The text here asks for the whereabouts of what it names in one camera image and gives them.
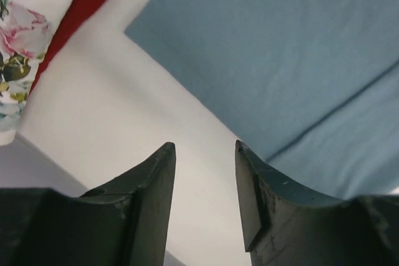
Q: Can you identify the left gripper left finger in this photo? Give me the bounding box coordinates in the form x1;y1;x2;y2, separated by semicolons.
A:
1;142;176;265

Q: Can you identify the red folded t-shirt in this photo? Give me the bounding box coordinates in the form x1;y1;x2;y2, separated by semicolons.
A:
31;0;106;90

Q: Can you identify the blue-grey t-shirt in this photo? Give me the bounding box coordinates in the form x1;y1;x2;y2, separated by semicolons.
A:
126;0;398;198

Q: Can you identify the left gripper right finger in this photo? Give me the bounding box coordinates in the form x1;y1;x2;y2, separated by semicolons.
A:
235;141;398;265

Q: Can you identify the white floral folded t-shirt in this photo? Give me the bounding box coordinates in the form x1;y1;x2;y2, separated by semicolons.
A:
1;0;73;145

